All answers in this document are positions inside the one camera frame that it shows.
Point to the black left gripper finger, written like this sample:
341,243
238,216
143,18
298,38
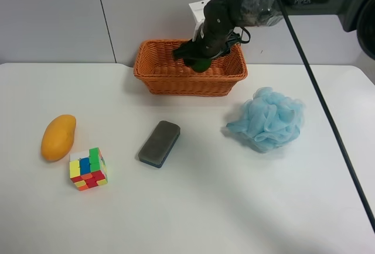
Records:
187,50

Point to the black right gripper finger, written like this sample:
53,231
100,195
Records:
225,50

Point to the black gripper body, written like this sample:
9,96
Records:
221,18

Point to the green lemon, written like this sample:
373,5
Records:
200,65

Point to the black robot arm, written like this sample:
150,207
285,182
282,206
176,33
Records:
354,15

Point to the orange woven basket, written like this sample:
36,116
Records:
162,75

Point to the light blue bath pouf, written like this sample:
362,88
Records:
269,120

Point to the grey blue board eraser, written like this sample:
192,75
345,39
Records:
161,141

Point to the multicolour puzzle cube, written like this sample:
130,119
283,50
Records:
87,169

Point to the yellow mango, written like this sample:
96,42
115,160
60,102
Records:
58,138

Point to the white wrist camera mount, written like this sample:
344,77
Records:
197,9

